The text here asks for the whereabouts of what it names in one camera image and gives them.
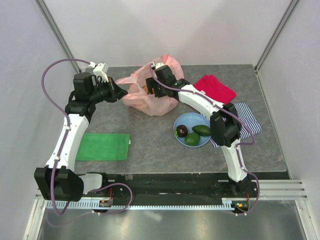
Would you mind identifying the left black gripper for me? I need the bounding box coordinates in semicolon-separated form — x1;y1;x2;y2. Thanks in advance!
89;76;128;104

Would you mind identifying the pink plastic bag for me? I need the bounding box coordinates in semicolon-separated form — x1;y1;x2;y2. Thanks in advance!
115;63;178;116

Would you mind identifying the dark mangosteen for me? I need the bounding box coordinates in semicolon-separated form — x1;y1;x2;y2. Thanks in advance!
174;124;189;138

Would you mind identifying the green avocado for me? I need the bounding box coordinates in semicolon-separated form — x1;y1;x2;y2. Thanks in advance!
192;125;211;137

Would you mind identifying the green lime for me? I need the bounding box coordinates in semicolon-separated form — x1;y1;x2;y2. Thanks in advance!
184;132;201;147

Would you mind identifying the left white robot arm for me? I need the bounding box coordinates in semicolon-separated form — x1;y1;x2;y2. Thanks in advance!
34;70;130;202

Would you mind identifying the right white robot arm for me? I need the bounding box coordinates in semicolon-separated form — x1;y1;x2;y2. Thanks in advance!
149;62;250;197

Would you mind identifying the light blue plate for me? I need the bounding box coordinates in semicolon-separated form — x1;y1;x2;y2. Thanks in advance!
173;112;210;148

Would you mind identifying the red folded t-shirt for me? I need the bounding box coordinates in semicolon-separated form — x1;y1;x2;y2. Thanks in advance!
193;75;237;104

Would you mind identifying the green towel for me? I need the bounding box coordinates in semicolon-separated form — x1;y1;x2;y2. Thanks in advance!
75;133;130;162

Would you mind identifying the blue white striped cloth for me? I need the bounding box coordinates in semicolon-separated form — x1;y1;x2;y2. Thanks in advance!
198;102;262;149

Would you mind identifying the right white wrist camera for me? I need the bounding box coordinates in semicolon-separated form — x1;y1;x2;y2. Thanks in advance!
150;62;165;71

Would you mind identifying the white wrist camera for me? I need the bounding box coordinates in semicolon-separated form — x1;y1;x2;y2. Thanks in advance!
150;62;165;71
88;61;109;83

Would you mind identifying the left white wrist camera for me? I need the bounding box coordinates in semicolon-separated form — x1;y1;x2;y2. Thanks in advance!
88;61;109;83

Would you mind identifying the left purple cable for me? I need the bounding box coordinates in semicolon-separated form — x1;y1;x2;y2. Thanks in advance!
40;58;96;217

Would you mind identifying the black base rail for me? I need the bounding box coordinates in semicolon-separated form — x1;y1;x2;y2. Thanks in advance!
81;171;261;201

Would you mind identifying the left aluminium frame post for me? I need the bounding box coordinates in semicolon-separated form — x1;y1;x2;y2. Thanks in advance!
34;0;75;59

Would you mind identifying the aluminium frame post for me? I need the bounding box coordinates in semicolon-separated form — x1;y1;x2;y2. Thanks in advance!
34;0;75;59
254;0;300;74

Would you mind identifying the white slotted cable duct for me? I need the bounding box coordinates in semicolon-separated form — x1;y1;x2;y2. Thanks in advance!
46;198;251;211

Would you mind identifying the right aluminium frame post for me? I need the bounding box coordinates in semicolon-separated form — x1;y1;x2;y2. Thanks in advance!
254;0;300;74

